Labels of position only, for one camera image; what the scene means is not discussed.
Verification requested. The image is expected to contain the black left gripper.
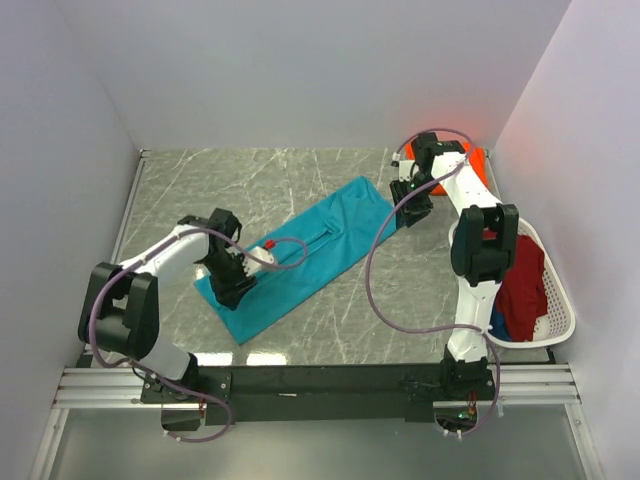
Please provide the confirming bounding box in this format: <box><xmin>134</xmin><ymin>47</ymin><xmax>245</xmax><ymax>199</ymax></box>
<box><xmin>201</xmin><ymin>248</ymin><xmax>258</xmax><ymax>309</ymax></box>

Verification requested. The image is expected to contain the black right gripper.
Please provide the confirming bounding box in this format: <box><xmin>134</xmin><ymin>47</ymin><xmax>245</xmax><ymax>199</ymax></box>
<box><xmin>389</xmin><ymin>173</ymin><xmax>439</xmax><ymax>229</ymax></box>

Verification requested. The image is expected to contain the teal polo shirt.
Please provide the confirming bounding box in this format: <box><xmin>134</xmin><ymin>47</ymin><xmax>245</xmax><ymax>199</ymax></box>
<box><xmin>194</xmin><ymin>176</ymin><xmax>396</xmax><ymax>345</ymax></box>

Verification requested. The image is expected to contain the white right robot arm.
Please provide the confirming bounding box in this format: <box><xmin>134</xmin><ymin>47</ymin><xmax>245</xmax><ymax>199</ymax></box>
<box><xmin>390</xmin><ymin>129</ymin><xmax>519</xmax><ymax>399</ymax></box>

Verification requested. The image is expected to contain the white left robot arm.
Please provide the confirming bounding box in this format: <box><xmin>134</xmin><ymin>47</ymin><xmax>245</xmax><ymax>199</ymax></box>
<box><xmin>78</xmin><ymin>208</ymin><xmax>257</xmax><ymax>402</ymax></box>

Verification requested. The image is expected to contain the folded orange t shirt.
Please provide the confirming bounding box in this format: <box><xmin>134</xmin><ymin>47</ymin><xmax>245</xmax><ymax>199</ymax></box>
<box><xmin>402</xmin><ymin>137</ymin><xmax>489</xmax><ymax>189</ymax></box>

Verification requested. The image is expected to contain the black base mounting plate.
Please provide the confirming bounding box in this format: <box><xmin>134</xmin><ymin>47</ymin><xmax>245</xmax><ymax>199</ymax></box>
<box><xmin>141</xmin><ymin>363</ymin><xmax>495</xmax><ymax>431</ymax></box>

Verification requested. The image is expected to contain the dark red shirt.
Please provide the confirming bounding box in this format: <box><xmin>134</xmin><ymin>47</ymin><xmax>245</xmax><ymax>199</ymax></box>
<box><xmin>494</xmin><ymin>235</ymin><xmax>548</xmax><ymax>342</ymax></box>

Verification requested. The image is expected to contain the blue shirt in basket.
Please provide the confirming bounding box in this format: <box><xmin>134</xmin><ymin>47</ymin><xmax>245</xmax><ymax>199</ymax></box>
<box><xmin>490</xmin><ymin>306</ymin><xmax>513</xmax><ymax>342</ymax></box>

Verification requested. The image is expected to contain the white laundry basket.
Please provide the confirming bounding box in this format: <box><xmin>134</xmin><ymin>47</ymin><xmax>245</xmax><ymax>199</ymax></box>
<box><xmin>455</xmin><ymin>219</ymin><xmax>576</xmax><ymax>350</ymax></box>

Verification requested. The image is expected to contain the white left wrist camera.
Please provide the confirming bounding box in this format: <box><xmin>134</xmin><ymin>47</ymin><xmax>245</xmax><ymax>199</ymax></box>
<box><xmin>242</xmin><ymin>246</ymin><xmax>278</xmax><ymax>277</ymax></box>

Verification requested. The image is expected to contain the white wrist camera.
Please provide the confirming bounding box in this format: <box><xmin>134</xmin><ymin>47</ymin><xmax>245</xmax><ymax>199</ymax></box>
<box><xmin>391</xmin><ymin>152</ymin><xmax>415</xmax><ymax>182</ymax></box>
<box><xmin>242</xmin><ymin>246</ymin><xmax>278</xmax><ymax>277</ymax></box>

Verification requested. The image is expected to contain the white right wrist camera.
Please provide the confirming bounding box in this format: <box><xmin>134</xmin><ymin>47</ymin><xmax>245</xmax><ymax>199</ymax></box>
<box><xmin>391</xmin><ymin>152</ymin><xmax>415</xmax><ymax>182</ymax></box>

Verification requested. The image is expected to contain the aluminium frame rail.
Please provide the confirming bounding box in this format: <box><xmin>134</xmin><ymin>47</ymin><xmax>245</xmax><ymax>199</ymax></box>
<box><xmin>52</xmin><ymin>364</ymin><xmax>582</xmax><ymax>410</ymax></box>

